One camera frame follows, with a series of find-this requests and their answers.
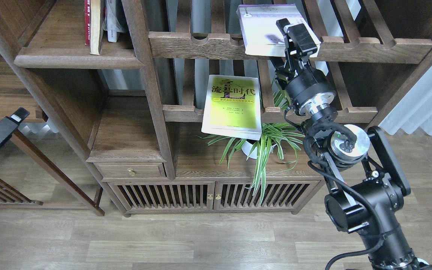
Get yellow green book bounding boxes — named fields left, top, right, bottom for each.
left=201, top=75, right=262, bottom=140

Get white purple book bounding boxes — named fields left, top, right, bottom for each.
left=237, top=4, right=321, bottom=57

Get spider plant leaves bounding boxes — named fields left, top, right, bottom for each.
left=197, top=84, right=314, bottom=205

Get brass cabinet door knobs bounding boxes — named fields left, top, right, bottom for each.
left=206, top=193, right=222, bottom=200

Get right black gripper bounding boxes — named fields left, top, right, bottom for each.
left=269, top=18, right=336, bottom=115

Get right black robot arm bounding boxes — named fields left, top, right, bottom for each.
left=271, top=18, right=432, bottom=270

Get upright tan book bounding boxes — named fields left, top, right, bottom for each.
left=88, top=0, right=106, bottom=55

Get red paperback book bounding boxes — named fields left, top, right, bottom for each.
left=84, top=0, right=91, bottom=46

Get white curtain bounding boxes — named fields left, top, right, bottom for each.
left=379, top=66, right=432, bottom=135

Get brass drawer knob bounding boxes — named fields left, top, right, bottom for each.
left=127, top=168, right=136, bottom=177

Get low wooden side furniture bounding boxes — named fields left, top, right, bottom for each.
left=0, top=156, right=44, bottom=209

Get dark wooden bookshelf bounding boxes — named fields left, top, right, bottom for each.
left=0, top=0, right=432, bottom=215

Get white plant pot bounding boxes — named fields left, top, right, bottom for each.
left=241, top=139, right=276, bottom=159

